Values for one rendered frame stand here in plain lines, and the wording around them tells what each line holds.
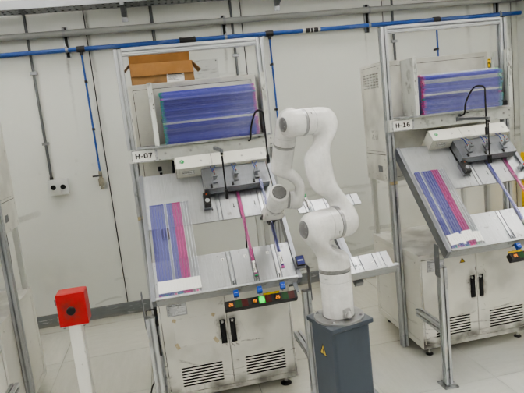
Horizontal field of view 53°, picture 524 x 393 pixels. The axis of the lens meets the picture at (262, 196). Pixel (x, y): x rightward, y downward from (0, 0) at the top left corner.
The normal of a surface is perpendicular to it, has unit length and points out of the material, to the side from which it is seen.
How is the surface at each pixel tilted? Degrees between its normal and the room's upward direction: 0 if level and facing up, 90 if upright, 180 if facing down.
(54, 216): 90
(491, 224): 44
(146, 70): 80
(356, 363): 90
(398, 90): 90
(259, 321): 90
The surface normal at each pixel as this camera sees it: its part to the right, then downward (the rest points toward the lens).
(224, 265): 0.07, -0.57
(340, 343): 0.42, 0.10
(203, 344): 0.19, 0.13
